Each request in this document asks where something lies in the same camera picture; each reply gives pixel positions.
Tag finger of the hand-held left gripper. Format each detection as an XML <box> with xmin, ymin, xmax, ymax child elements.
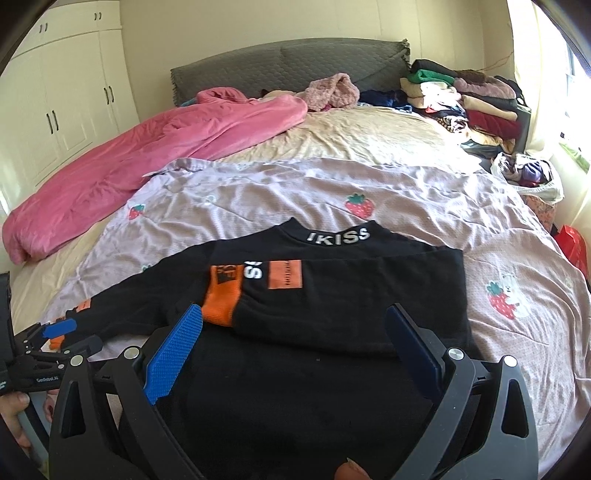
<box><xmin>39</xmin><ymin>318</ymin><xmax>78</xmax><ymax>341</ymax></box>
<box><xmin>46</xmin><ymin>335</ymin><xmax>103</xmax><ymax>360</ymax></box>

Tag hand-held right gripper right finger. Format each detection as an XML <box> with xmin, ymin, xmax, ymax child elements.
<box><xmin>385</xmin><ymin>302</ymin><xmax>541</xmax><ymax>480</ymax></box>

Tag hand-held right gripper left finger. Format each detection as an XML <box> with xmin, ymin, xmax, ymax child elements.
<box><xmin>48</xmin><ymin>302</ymin><xmax>206</xmax><ymax>480</ymax></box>

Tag black sweater with orange patches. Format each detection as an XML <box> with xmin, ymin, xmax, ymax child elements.
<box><xmin>51</xmin><ymin>217</ymin><xmax>476</xmax><ymax>480</ymax></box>

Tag white plastic bag of clothes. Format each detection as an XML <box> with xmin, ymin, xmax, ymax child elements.
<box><xmin>490</xmin><ymin>152</ymin><xmax>565</xmax><ymax>204</ymax></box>

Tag pile of folded clothes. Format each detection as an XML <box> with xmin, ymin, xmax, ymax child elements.
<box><xmin>399</xmin><ymin>59</ymin><xmax>525</xmax><ymax>153</ymax></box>

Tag dark blue clothes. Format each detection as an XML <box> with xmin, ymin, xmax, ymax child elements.
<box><xmin>359</xmin><ymin>89</ymin><xmax>414</xmax><ymax>114</ymax></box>

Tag person's left hand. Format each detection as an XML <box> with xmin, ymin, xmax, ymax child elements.
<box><xmin>0</xmin><ymin>391</ymin><xmax>58</xmax><ymax>450</ymax></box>

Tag person's right hand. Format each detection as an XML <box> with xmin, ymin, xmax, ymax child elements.
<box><xmin>335</xmin><ymin>458</ymin><xmax>371</xmax><ymax>480</ymax></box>

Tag strawberry print lilac blanket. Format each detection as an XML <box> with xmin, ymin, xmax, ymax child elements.
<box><xmin>41</xmin><ymin>157</ymin><xmax>591</xmax><ymax>462</ymax></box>

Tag red bag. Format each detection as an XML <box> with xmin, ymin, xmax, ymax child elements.
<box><xmin>554</xmin><ymin>224</ymin><xmax>590</xmax><ymax>278</ymax></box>

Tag floral patterned cloth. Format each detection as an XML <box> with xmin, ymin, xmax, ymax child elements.
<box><xmin>522</xmin><ymin>194</ymin><xmax>560</xmax><ymax>234</ymax></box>

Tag pink quilt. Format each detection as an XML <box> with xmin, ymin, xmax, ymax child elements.
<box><xmin>2</xmin><ymin>88</ymin><xmax>309</xmax><ymax>266</ymax></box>

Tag beige bed sheet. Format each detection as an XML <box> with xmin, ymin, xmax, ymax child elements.
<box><xmin>9</xmin><ymin>105</ymin><xmax>490</xmax><ymax>333</ymax></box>

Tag white wardrobe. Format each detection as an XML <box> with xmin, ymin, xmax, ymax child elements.
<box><xmin>0</xmin><ymin>0</ymin><xmax>141</xmax><ymax>217</ymax></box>

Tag dark storage box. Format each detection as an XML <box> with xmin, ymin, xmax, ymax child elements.
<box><xmin>514</xmin><ymin>104</ymin><xmax>533</xmax><ymax>155</ymax></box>

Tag pink fluffy garment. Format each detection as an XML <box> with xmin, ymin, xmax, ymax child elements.
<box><xmin>305</xmin><ymin>72</ymin><xmax>361</xmax><ymax>112</ymax></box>

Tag grey quilted headboard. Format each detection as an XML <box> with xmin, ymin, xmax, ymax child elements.
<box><xmin>170</xmin><ymin>39</ymin><xmax>411</xmax><ymax>109</ymax></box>

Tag window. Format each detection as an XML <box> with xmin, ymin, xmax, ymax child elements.
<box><xmin>556</xmin><ymin>41</ymin><xmax>591</xmax><ymax>174</ymax></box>

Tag cream curtain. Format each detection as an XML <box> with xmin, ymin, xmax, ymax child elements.
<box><xmin>505</xmin><ymin>0</ymin><xmax>575</xmax><ymax>155</ymax></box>

